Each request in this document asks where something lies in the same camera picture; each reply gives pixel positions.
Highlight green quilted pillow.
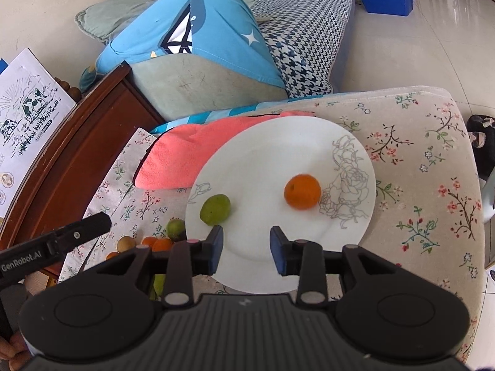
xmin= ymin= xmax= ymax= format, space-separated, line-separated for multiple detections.
xmin=75 ymin=0 xmax=287 ymax=43

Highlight white floral plate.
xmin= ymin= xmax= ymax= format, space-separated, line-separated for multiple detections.
xmin=185 ymin=117 xmax=377 ymax=294

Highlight orange tangerine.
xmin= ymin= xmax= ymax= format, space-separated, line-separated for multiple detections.
xmin=284 ymin=174 xmax=322 ymax=211

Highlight blue star print cloth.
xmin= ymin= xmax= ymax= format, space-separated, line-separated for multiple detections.
xmin=79 ymin=0 xmax=287 ymax=91

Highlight floral fabric cover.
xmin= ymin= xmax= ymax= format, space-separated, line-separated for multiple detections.
xmin=58 ymin=87 xmax=484 ymax=364

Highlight pink towel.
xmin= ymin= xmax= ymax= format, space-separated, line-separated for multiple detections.
xmin=133 ymin=110 xmax=318 ymax=191

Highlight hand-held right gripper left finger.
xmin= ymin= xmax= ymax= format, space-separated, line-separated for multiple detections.
xmin=83 ymin=225 xmax=225 ymax=306

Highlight houndstooth sofa cover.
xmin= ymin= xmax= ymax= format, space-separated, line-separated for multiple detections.
xmin=251 ymin=0 xmax=356 ymax=97

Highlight green round fruit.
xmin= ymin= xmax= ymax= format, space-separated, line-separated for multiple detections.
xmin=166 ymin=219 xmax=187 ymax=240
xmin=199 ymin=194 xmax=231 ymax=226
xmin=149 ymin=274 xmax=168 ymax=301

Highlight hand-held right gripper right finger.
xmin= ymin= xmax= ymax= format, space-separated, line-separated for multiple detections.
xmin=269 ymin=225 xmax=403 ymax=306

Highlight blue plastic crate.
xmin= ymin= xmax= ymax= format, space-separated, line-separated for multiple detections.
xmin=355 ymin=0 xmax=414 ymax=17

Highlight black slippers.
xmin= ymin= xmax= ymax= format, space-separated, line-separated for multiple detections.
xmin=466 ymin=115 xmax=495 ymax=149

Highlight white cow print carton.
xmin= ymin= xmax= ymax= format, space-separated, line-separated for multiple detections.
xmin=0 ymin=48 xmax=78 ymax=219

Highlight brown wooden cabinet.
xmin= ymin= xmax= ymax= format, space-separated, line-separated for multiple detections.
xmin=0 ymin=62 xmax=167 ymax=279

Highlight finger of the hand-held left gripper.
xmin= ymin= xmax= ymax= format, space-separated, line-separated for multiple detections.
xmin=48 ymin=212 xmax=113 ymax=256

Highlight person's left hand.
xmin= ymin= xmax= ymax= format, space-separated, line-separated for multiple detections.
xmin=0 ymin=333 xmax=34 ymax=371

